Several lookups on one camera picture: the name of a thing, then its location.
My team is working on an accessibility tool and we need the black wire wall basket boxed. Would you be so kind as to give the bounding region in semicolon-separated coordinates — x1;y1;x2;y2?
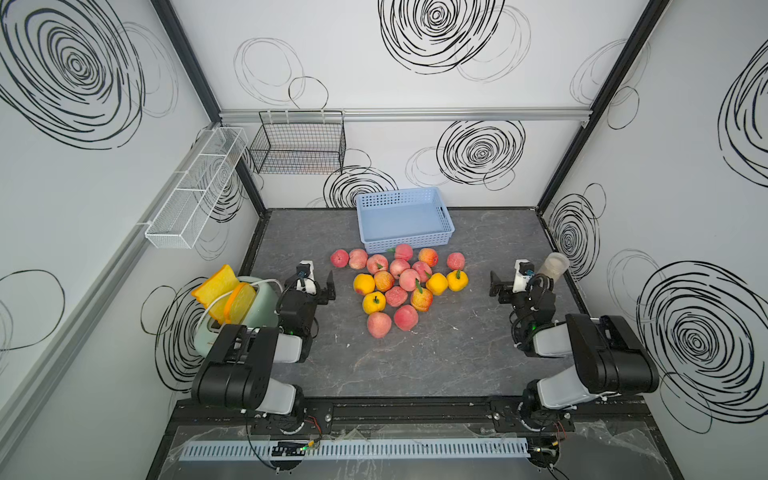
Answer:
249;110;347;175

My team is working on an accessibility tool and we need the light blue plastic basket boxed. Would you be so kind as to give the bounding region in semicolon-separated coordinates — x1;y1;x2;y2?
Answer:
356;187;455;254

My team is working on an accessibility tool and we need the grey slotted cable duct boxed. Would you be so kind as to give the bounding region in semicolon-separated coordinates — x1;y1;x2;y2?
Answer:
179;438;530;462

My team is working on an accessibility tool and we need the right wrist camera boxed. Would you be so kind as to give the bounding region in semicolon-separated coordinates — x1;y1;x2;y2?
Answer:
515;259;535;281

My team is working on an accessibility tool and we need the mint green toaster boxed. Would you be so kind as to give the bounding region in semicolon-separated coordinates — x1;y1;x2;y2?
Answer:
193;276;278;357

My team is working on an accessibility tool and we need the yellow toast slice front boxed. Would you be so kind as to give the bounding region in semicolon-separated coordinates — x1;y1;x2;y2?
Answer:
223;282;257;324

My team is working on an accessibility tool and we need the orange peach top right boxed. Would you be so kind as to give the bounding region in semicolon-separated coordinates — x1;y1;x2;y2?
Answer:
418;248;439;267

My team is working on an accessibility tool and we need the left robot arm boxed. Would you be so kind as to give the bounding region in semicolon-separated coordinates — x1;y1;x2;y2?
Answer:
191;267;336;424

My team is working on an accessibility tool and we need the yellow toast slice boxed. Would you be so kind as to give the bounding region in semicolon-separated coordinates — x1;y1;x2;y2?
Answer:
191;265;240;308
223;282;257;324

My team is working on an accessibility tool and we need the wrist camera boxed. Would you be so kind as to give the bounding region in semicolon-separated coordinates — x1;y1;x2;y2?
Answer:
296;260;315;280
515;259;535;281

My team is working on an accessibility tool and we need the frosted plastic cup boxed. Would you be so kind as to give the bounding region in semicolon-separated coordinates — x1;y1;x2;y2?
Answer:
537;252;570;283

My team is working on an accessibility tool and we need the yellow toast slice rear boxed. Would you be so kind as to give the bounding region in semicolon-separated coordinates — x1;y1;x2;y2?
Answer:
191;265;240;308

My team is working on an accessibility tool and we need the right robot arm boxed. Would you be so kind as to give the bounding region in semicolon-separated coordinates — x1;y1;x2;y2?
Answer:
489;262;661;430

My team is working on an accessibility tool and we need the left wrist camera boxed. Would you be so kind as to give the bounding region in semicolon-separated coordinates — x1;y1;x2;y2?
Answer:
296;260;315;280

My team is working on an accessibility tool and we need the pink peach with leaf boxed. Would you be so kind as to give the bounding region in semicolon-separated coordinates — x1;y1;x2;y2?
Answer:
366;254;389;275

